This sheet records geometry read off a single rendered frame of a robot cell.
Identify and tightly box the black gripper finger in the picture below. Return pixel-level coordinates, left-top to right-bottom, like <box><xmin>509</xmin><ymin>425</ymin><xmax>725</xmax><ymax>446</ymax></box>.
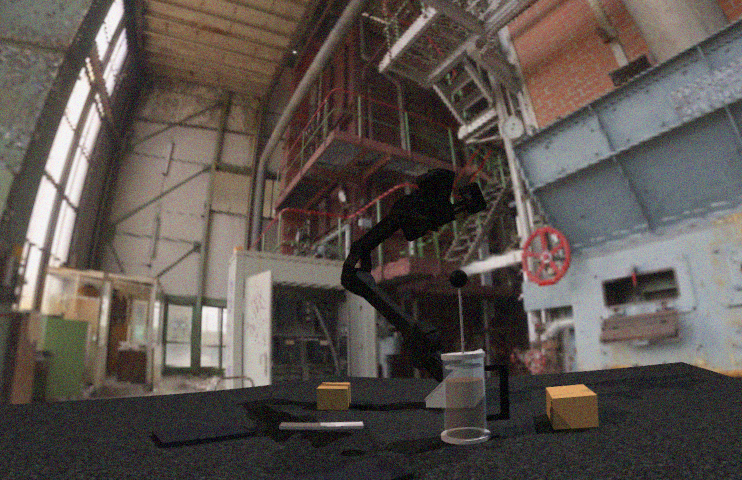
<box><xmin>403</xmin><ymin>208</ymin><xmax>429</xmax><ymax>239</ymax></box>
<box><xmin>460</xmin><ymin>184</ymin><xmax>482</xmax><ymax>215</ymax></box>

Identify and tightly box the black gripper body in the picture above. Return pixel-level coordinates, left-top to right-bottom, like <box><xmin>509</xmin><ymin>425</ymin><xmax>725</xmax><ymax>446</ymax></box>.
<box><xmin>397</xmin><ymin>182</ymin><xmax>487</xmax><ymax>242</ymax></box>

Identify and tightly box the tan cube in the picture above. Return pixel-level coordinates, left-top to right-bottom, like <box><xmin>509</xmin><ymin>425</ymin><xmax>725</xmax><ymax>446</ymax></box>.
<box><xmin>316</xmin><ymin>382</ymin><xmax>351</xmax><ymax>410</ymax></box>
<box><xmin>545</xmin><ymin>384</ymin><xmax>599</xmax><ymax>430</ymax></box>

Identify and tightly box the glass french press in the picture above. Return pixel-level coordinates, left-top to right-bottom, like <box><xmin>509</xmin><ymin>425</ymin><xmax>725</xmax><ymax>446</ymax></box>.
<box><xmin>441</xmin><ymin>269</ymin><xmax>510</xmax><ymax>445</ymax></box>

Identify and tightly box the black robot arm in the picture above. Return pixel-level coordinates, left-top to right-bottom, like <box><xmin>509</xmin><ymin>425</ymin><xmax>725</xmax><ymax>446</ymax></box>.
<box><xmin>340</xmin><ymin>168</ymin><xmax>455</xmax><ymax>387</ymax></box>

